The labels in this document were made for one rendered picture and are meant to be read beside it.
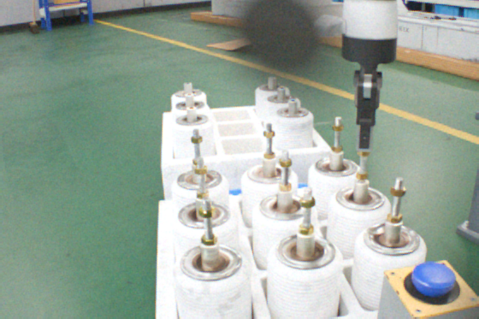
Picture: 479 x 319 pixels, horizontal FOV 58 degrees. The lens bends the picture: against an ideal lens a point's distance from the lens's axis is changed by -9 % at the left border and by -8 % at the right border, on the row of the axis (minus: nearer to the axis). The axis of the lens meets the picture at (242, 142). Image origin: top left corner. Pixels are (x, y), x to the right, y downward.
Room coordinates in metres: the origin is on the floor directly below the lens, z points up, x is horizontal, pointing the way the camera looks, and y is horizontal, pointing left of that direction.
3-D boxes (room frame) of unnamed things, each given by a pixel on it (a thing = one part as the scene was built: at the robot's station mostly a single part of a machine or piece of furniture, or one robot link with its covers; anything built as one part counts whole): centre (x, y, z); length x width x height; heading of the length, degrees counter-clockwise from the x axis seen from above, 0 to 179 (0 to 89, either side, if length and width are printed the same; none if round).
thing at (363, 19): (0.62, -0.16, 0.53); 0.11 x 0.09 x 0.06; 74
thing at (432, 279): (0.32, -0.17, 0.32); 0.04 x 0.04 x 0.02
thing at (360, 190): (0.62, -0.18, 0.26); 0.02 x 0.02 x 0.03
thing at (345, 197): (0.62, -0.18, 0.25); 0.08 x 0.08 x 0.01
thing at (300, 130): (1.05, -0.12, 0.16); 0.10 x 0.10 x 0.18
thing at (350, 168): (0.73, -0.16, 0.25); 0.08 x 0.08 x 0.01
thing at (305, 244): (0.48, -0.07, 0.26); 0.02 x 0.02 x 0.03
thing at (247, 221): (0.72, -0.04, 0.16); 0.10 x 0.10 x 0.18
